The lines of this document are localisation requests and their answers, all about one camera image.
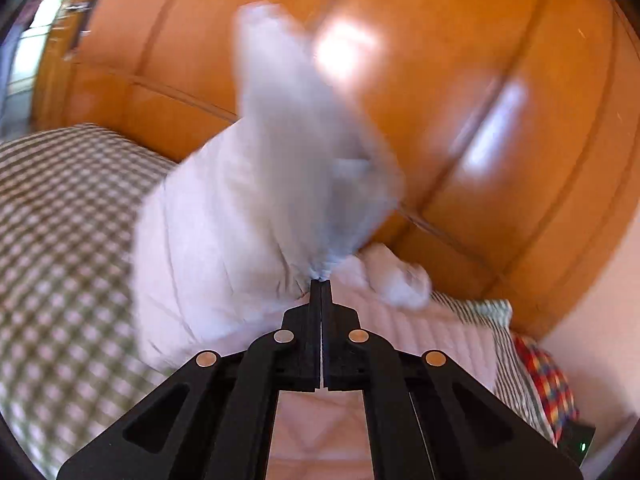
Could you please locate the white garment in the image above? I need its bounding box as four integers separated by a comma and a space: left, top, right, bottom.
232, 2, 408, 283

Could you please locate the green checked bed sheet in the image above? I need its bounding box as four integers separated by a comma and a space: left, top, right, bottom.
0, 122, 182, 480

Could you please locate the colourful plaid cloth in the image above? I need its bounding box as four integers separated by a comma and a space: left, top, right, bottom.
512, 334, 582, 442

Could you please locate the black device with green light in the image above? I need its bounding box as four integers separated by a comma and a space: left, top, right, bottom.
556, 421, 599, 467

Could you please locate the wooden headboard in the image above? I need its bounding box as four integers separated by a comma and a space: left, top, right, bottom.
32, 0, 640, 343

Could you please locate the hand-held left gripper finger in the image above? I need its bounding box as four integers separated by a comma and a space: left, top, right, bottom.
322, 280, 582, 480
56, 279, 322, 480

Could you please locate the striped pillow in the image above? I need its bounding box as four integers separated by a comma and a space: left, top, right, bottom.
430, 292, 557, 447

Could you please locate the window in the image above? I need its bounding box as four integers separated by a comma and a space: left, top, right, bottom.
0, 0, 68, 142

